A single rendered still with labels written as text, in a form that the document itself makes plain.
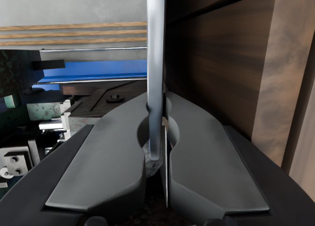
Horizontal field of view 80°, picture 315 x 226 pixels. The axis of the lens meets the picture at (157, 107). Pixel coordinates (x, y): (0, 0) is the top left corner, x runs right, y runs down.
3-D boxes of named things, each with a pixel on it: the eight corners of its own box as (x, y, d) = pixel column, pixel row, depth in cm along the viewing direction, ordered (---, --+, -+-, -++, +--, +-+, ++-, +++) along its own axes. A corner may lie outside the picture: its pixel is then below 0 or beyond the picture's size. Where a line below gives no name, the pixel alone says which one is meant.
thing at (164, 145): (166, 115, 71) (164, 115, 71) (168, 207, 83) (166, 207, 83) (156, 92, 111) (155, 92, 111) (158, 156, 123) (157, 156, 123)
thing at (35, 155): (40, 138, 82) (27, 139, 81) (49, 177, 87) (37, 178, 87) (56, 124, 97) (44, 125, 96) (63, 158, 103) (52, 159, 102)
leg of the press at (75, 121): (268, 88, 59) (-47, 104, 51) (263, 123, 62) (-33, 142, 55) (190, 65, 146) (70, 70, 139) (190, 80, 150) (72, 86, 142)
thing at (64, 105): (69, 99, 83) (45, 101, 82) (75, 135, 88) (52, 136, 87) (74, 96, 88) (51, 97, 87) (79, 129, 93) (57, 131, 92)
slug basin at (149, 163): (163, 123, 75) (138, 125, 74) (165, 194, 85) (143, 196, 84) (156, 101, 107) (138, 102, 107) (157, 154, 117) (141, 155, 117)
